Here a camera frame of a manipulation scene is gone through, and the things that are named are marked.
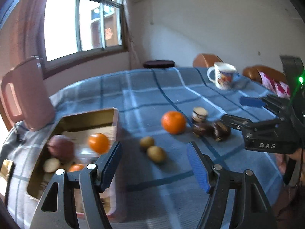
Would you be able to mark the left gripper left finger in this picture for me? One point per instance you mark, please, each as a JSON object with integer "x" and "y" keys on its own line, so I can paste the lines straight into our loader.
{"x": 107, "y": 166}

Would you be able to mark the brown leather chair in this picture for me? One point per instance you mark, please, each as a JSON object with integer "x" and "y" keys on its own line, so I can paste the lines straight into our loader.
{"x": 205, "y": 60}

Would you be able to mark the large orange mandarin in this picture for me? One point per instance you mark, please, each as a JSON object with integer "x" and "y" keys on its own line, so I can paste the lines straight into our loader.
{"x": 173, "y": 122}

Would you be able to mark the pink curtain right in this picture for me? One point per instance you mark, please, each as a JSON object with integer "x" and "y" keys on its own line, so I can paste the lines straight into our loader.
{"x": 134, "y": 58}

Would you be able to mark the blue plaid tablecloth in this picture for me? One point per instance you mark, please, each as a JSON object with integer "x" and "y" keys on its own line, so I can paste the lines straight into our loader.
{"x": 167, "y": 195}

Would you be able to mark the dark round stool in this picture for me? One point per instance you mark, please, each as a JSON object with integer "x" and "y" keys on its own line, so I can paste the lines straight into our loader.
{"x": 158, "y": 64}

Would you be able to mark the white printed mug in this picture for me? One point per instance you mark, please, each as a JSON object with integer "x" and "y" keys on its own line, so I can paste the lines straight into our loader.
{"x": 221, "y": 74}

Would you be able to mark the pale cut fruit piece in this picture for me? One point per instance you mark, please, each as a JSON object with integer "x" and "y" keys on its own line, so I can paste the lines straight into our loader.
{"x": 51, "y": 165}

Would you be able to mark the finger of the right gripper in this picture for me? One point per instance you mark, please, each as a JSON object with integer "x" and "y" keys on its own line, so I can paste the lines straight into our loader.
{"x": 272, "y": 103}
{"x": 243, "y": 124}

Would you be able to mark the small orange mandarin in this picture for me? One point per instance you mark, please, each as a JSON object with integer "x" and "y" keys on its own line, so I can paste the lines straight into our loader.
{"x": 99, "y": 143}
{"x": 76, "y": 167}

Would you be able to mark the window with frame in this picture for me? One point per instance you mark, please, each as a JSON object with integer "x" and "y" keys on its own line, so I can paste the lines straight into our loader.
{"x": 76, "y": 31}

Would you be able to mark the dark chestnut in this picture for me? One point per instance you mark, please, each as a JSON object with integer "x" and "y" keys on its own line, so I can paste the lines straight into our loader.
{"x": 203, "y": 129}
{"x": 221, "y": 131}

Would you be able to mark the pink curtain left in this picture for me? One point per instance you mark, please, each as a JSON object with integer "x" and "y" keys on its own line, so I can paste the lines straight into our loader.
{"x": 19, "y": 33}

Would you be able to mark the pink floral cushion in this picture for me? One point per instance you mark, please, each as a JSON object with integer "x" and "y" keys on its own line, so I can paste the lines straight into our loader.
{"x": 281, "y": 89}

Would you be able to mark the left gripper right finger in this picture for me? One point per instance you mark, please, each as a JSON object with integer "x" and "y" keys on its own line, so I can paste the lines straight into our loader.
{"x": 202, "y": 167}

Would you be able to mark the pink curtain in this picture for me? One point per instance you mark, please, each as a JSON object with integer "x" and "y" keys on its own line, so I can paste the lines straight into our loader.
{"x": 19, "y": 33}
{"x": 134, "y": 58}

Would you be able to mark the pink electric kettle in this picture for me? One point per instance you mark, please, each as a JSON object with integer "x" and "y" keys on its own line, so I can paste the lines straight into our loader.
{"x": 25, "y": 96}

